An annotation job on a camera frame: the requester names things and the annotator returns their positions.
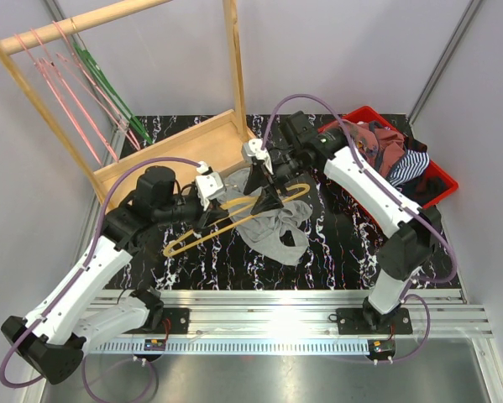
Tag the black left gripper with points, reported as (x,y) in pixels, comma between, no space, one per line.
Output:
(205,217)

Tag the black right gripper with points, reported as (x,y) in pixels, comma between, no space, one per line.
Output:
(259,177)

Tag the grey tank top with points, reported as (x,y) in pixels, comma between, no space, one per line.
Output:
(276,234)

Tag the salmon pink tank top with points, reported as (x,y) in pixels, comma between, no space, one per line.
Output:
(380,146)

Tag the blue striped tank top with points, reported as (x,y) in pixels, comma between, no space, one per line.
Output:
(408,167)

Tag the navy maroon tank top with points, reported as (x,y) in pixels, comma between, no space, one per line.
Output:
(420,188)

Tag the green hanger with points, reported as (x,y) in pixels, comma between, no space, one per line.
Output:
(137,131)

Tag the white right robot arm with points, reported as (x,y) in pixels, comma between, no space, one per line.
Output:
(411,232)

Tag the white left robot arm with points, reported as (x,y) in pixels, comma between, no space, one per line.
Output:
(54,337)

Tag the red plastic bin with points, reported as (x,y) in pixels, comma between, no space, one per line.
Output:
(399,123)

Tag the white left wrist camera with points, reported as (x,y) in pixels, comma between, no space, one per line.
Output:
(209,184)

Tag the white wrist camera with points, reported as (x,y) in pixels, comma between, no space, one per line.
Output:
(209,184)
(252,150)

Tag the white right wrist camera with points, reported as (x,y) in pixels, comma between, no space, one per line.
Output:
(252,150)

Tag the aluminium mounting rail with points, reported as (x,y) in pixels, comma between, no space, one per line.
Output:
(285,346)

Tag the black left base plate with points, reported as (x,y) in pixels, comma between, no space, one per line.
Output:
(174,319)

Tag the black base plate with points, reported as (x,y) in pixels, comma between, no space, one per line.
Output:
(356,321)
(174,319)

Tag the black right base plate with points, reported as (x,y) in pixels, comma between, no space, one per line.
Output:
(356,321)

